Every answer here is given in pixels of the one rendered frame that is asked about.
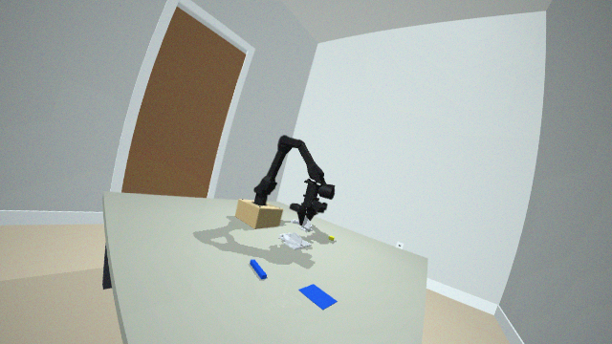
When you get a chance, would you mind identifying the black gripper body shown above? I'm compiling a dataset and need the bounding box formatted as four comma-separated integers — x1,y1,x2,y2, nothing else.
289,193,317,213

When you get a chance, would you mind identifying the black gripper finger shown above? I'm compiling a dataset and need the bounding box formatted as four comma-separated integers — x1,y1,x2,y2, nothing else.
306,210,317,222
297,213,307,226

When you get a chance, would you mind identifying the blue flat bar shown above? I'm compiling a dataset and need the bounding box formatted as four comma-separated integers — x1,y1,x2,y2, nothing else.
250,259,267,279

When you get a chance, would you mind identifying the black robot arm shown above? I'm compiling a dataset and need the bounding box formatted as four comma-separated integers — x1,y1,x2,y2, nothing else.
252,135,335,213

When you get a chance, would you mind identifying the blue flat rectangular plate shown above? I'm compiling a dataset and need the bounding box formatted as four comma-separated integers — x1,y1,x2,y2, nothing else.
299,284,338,310

